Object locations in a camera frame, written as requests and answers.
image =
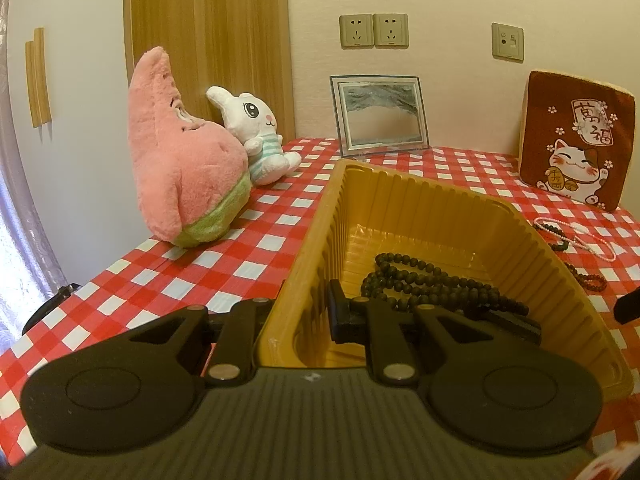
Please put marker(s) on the wooden wall panel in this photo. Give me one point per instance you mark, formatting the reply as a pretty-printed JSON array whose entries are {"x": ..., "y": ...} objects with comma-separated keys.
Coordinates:
[{"x": 210, "y": 20}]

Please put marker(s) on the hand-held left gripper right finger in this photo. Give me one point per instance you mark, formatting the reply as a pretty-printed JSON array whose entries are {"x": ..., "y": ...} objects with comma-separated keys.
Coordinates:
[{"x": 336, "y": 310}]

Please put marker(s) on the sand art picture frame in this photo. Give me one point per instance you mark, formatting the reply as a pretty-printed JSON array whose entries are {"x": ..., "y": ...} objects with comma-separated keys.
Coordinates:
[{"x": 380, "y": 115}]

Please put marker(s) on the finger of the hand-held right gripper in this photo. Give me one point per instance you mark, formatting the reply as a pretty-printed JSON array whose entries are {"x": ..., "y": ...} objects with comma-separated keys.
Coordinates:
[{"x": 629, "y": 309}]

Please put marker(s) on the white rabbit plush toy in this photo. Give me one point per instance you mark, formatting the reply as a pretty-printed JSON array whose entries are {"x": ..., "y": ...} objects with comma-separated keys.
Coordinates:
[{"x": 250, "y": 115}]

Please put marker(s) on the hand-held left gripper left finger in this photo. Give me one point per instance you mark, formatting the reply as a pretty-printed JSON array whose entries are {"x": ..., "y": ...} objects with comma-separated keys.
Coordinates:
[{"x": 245, "y": 325}]

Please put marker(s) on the pink starfish plush toy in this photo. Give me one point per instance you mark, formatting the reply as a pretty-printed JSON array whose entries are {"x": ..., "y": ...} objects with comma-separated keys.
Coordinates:
[{"x": 185, "y": 160}]

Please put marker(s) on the beige wall data socket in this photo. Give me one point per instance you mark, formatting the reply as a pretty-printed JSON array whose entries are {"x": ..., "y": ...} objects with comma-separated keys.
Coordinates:
[{"x": 507, "y": 41}]

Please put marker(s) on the red white checkered tablecloth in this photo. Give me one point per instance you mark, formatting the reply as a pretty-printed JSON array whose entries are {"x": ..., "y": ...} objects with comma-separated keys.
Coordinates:
[{"x": 150, "y": 285}]

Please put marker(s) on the yellow plastic tray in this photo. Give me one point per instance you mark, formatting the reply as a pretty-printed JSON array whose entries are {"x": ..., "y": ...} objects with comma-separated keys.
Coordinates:
[{"x": 425, "y": 210}]

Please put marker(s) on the beige wall power socket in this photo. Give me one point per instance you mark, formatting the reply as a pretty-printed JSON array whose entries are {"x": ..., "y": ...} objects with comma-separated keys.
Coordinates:
[
  {"x": 356, "y": 31},
  {"x": 390, "y": 30}
]

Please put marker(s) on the black chair part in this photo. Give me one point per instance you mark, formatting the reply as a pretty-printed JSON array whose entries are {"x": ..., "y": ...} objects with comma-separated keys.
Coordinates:
[{"x": 52, "y": 302}]

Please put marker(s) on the brown lucky cat cushion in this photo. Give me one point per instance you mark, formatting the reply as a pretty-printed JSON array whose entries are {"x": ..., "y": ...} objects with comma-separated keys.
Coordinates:
[{"x": 555, "y": 125}]

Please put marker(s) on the light purple curtain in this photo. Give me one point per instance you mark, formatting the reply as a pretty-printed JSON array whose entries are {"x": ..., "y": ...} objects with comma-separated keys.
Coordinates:
[{"x": 20, "y": 220}]

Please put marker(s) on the red white printed cloth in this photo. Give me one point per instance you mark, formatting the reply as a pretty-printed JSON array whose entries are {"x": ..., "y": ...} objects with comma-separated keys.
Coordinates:
[{"x": 610, "y": 465}]

